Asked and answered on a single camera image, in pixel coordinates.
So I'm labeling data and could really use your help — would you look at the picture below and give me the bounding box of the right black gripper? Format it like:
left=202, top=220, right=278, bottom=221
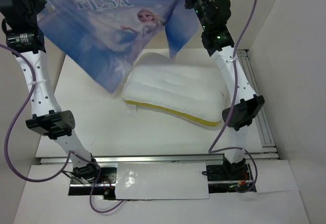
left=183, top=0, right=213, bottom=31

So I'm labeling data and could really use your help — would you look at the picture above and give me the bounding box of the pink blue printed pillowcase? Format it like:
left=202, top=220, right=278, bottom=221
left=38, top=0, right=199, bottom=93

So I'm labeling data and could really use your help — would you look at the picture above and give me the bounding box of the white pillow yellow trim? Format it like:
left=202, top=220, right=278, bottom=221
left=121, top=52, right=228, bottom=127

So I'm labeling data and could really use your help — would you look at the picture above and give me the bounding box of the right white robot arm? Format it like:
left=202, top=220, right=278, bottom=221
left=185, top=0, right=264, bottom=179

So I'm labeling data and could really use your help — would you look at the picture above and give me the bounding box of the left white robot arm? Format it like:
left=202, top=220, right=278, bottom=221
left=1, top=0, right=101, bottom=183

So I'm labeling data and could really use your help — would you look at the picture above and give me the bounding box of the white cover sheet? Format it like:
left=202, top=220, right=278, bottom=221
left=115, top=163, right=209, bottom=200

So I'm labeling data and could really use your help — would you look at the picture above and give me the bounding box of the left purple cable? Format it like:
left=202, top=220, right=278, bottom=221
left=0, top=43, right=77, bottom=184

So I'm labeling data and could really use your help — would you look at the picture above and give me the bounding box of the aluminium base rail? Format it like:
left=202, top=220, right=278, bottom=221
left=39, top=154, right=257, bottom=195

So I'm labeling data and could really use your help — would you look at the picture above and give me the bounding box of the aluminium side rail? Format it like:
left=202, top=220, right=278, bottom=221
left=236, top=50, right=279, bottom=160

